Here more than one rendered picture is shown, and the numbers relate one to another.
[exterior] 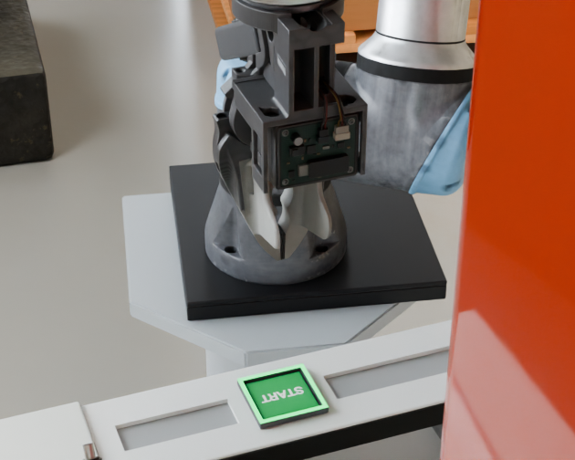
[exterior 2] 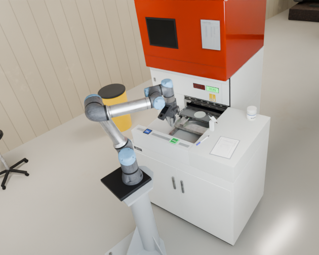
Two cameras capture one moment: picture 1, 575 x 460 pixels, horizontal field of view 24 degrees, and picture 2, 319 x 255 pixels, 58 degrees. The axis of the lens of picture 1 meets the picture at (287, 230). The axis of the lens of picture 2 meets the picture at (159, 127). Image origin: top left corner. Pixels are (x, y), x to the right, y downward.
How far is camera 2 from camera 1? 2.29 m
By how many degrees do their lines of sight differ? 89
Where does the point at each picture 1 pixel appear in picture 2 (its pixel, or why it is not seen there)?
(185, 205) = (129, 190)
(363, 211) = (119, 173)
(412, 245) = not seen: hidden behind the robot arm
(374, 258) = not seen: hidden behind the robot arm
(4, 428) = (195, 152)
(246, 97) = (175, 108)
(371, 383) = (166, 138)
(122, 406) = (185, 149)
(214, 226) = (139, 176)
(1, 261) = not seen: outside the picture
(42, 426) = (193, 150)
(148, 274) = (145, 189)
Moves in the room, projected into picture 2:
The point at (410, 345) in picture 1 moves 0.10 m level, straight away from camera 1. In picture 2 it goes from (159, 138) to (147, 143)
